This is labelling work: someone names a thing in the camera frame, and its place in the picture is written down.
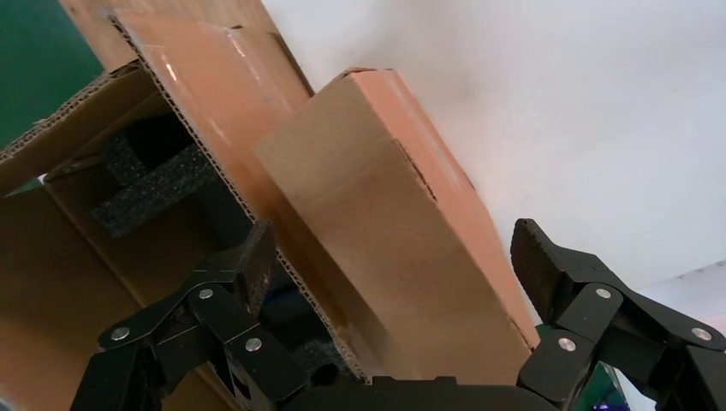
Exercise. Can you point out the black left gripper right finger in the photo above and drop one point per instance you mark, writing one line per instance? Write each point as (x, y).
(590, 317)

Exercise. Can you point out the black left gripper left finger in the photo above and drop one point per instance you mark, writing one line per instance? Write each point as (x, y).
(221, 317)

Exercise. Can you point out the small cardboard box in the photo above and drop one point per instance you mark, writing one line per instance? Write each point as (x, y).
(374, 238)

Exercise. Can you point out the large open cardboard box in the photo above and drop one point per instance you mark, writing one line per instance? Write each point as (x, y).
(215, 85)

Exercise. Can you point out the black foam insert block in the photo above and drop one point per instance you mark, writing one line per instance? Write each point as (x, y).
(153, 187)
(320, 357)

